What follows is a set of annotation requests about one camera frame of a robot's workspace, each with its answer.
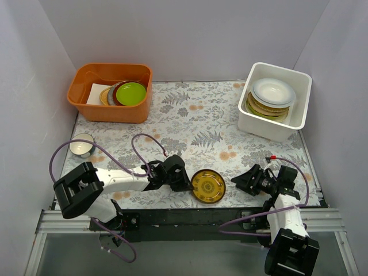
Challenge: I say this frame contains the yellow brown patterned plate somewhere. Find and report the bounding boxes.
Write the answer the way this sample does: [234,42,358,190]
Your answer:
[191,169,226,204]

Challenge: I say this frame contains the beige green leaf plate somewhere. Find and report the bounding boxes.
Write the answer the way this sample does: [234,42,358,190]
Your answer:
[246,108,288,122]

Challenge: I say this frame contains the beige bird plate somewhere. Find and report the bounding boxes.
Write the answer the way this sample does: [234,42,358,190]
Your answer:
[247,99,289,116]

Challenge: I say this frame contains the woven bamboo tray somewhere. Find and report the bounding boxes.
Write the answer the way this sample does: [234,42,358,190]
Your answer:
[248,93,290,113]

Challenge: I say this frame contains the white scalloped plate front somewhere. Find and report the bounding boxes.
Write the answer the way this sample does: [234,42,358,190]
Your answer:
[251,78,296,101]

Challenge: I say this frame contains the white scalloped plate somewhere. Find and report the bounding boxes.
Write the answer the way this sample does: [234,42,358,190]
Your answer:
[251,78,296,101]
[251,91,296,108]

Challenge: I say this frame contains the green polka dot plate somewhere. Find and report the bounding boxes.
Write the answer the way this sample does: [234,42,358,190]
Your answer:
[245,102,288,120]

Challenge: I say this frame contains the white scalloped plate back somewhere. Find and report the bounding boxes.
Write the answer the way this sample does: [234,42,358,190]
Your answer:
[251,91,296,108]

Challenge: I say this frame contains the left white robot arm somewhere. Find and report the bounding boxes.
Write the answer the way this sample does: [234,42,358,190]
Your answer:
[53,155,194,230]

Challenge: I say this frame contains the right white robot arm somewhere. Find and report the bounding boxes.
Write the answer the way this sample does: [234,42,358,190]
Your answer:
[231,164,320,275]

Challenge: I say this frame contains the white plastic bin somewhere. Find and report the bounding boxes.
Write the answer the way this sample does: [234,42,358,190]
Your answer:
[237,62,312,142]

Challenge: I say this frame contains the lime green plate in bin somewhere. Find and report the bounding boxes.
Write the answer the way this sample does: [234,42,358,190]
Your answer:
[116,82,147,106]

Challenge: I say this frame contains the dark brown plate in bin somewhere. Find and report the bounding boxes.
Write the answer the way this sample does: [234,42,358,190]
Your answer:
[112,81,128,106]

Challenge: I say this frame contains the grey plate in bin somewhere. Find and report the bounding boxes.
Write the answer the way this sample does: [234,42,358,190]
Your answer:
[107,85,116,106]

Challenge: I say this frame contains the woven plate in bin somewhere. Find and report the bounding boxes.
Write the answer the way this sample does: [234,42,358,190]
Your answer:
[99,86,112,106]

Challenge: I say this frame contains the orange plastic bin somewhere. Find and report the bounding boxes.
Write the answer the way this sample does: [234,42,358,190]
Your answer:
[67,63,152,124]

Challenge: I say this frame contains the floral patterned table mat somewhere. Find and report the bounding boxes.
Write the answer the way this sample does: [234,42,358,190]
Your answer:
[74,82,319,208]

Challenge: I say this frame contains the white dark-rimmed bowl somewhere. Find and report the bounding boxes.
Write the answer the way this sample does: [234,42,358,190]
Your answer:
[69,133,95,158]

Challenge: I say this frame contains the white paper sheet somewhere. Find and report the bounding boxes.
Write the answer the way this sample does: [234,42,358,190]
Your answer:
[86,83,110,105]

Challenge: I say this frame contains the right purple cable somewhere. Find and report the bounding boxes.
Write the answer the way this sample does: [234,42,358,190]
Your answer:
[218,155,310,237]

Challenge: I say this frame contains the purple cable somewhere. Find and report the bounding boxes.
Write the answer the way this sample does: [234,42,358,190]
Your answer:
[48,133,167,263]
[218,155,310,237]

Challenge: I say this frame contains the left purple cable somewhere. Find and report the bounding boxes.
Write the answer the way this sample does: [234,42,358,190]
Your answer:
[48,133,167,263]

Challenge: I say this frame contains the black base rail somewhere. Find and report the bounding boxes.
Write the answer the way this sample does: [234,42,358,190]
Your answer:
[47,201,328,244]

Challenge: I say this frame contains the aluminium frame rail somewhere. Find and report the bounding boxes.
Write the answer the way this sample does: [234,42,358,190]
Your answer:
[26,135,358,275]

